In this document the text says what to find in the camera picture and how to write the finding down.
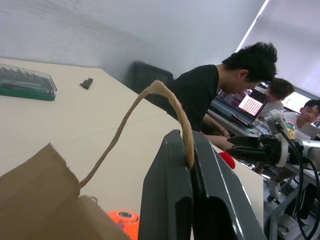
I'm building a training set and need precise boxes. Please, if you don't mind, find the small black block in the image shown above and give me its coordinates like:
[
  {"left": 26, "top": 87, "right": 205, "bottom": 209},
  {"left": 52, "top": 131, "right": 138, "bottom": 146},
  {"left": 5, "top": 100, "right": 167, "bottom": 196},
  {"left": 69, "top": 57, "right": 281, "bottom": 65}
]
[{"left": 79, "top": 77, "right": 94, "bottom": 90}]

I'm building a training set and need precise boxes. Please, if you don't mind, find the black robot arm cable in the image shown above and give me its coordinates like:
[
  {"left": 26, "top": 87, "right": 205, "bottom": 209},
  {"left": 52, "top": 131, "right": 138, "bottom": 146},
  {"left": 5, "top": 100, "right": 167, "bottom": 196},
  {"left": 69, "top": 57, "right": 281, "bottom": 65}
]
[{"left": 274, "top": 120, "right": 320, "bottom": 240}]

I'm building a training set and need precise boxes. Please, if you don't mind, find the person in black shirt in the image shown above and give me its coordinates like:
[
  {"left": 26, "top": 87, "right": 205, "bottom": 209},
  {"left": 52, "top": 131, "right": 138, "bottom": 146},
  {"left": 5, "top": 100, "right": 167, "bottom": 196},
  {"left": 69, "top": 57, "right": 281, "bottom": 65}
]
[{"left": 166, "top": 41, "right": 279, "bottom": 150}]

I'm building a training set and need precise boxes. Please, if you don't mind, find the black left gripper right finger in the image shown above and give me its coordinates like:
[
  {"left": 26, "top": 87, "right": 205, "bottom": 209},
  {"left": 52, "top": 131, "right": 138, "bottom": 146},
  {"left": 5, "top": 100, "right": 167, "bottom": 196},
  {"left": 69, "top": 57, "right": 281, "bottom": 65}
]
[{"left": 191, "top": 131, "right": 267, "bottom": 240}]

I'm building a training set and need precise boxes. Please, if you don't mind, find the person in white shirt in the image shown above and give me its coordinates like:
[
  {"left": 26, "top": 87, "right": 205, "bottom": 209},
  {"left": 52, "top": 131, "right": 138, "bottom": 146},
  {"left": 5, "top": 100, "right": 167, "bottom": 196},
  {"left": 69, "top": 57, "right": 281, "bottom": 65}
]
[{"left": 281, "top": 98, "right": 320, "bottom": 131}]

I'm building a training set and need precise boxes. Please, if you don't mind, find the open black laptop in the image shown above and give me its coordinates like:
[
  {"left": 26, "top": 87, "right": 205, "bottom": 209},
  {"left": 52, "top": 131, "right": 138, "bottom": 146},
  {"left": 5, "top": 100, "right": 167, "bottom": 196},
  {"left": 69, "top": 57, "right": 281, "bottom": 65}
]
[{"left": 209, "top": 88, "right": 271, "bottom": 128}]

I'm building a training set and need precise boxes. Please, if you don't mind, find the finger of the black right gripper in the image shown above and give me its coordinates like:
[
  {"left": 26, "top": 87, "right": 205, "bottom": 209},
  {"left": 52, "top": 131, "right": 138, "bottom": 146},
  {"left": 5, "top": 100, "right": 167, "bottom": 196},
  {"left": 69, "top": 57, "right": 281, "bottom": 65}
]
[
  {"left": 225, "top": 146, "right": 264, "bottom": 161},
  {"left": 226, "top": 136, "right": 262, "bottom": 148}
]

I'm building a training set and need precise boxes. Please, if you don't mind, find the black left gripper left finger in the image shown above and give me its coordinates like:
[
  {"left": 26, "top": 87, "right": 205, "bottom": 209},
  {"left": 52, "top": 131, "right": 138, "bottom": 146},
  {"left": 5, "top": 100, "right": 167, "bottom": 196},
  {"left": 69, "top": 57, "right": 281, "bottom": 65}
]
[{"left": 138, "top": 129, "right": 194, "bottom": 240}]

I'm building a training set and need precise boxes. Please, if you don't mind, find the black office chair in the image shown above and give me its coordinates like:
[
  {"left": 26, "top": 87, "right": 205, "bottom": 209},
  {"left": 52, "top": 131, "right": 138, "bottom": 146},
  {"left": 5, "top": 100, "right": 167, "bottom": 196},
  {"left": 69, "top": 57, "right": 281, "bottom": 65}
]
[{"left": 131, "top": 60, "right": 181, "bottom": 121}]

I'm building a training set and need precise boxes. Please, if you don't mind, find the red plush toy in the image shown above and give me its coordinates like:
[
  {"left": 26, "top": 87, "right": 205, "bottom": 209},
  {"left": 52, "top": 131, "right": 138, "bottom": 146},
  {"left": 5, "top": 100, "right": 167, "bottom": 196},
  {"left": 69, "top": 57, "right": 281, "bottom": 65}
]
[{"left": 218, "top": 151, "right": 237, "bottom": 170}]

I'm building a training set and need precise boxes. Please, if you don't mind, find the person with brown hair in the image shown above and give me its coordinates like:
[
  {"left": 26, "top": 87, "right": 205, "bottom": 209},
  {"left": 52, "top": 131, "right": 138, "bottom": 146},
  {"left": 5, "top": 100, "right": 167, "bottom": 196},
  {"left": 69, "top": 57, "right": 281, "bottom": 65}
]
[{"left": 258, "top": 77, "right": 296, "bottom": 121}]

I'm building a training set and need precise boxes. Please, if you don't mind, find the green screwdriver set case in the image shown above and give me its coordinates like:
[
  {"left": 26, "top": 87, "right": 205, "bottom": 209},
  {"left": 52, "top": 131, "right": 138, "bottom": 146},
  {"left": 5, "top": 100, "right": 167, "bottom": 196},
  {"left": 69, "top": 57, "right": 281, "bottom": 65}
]
[{"left": 0, "top": 63, "right": 58, "bottom": 102}]

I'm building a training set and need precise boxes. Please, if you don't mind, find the orange tape roll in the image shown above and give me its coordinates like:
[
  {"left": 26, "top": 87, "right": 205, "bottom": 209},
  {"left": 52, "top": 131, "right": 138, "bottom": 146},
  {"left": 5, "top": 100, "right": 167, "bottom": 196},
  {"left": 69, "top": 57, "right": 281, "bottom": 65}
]
[{"left": 107, "top": 210, "right": 140, "bottom": 240}]

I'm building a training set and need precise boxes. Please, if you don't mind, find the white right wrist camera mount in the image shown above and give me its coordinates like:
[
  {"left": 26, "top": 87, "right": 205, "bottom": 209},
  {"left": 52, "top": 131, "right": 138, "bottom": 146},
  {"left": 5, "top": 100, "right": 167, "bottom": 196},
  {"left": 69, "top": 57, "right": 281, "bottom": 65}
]
[{"left": 264, "top": 109, "right": 292, "bottom": 168}]

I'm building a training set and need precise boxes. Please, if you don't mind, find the brown paper bag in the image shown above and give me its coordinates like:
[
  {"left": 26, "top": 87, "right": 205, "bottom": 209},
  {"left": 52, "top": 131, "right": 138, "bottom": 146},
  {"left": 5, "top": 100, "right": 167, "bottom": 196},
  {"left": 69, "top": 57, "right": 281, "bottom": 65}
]
[{"left": 0, "top": 79, "right": 196, "bottom": 240}]

